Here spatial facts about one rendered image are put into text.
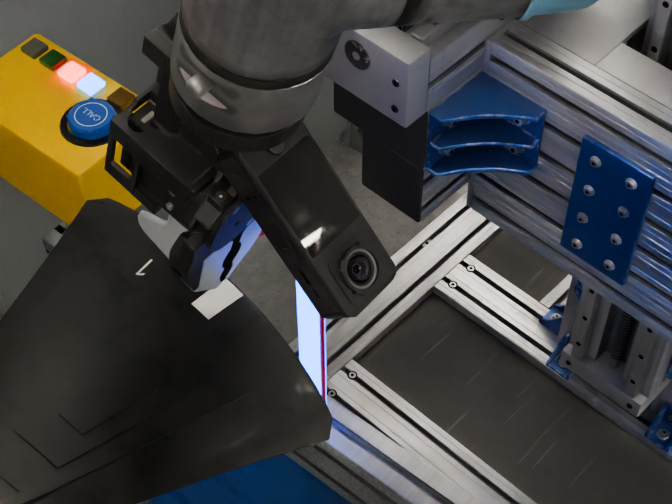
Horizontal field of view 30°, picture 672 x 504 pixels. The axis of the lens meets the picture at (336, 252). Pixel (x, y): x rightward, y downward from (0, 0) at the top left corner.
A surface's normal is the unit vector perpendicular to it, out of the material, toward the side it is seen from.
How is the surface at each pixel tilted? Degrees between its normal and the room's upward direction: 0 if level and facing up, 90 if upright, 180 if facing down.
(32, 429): 6
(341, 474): 90
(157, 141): 17
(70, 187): 90
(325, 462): 90
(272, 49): 101
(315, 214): 47
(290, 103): 106
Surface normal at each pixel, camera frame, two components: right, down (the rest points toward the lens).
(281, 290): 0.00, -0.62
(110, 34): 0.77, 0.49
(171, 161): 0.23, -0.46
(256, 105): 0.02, 0.88
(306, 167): 0.57, -0.08
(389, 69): -0.69, 0.57
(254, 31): -0.25, 0.83
